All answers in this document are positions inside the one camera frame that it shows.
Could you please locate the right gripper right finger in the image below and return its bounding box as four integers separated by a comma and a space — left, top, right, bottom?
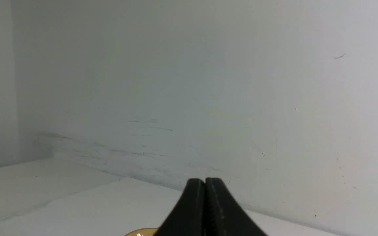
204, 178, 267, 236

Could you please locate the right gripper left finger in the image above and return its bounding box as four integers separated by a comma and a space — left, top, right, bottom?
154, 178, 205, 236

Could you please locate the amber ribbed plastic plate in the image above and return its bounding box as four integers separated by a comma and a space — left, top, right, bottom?
125, 227, 158, 236

